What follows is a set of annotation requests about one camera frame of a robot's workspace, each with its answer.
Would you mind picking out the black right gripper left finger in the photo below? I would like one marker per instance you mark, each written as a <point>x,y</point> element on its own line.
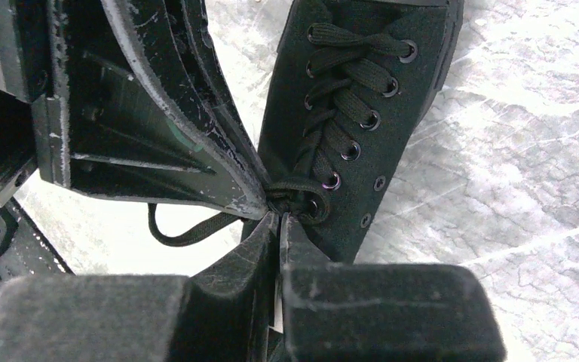
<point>220,314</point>

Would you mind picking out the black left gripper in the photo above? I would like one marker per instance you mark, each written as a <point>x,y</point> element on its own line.
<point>25,77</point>

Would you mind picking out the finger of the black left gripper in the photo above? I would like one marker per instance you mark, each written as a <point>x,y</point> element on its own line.
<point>123,120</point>
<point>189,26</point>

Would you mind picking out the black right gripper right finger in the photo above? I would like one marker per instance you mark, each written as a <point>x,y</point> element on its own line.
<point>380,312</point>

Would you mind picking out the black canvas sneaker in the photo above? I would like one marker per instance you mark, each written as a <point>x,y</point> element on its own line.
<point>434,27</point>

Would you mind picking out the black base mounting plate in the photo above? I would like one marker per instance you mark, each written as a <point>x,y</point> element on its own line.
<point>24,250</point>

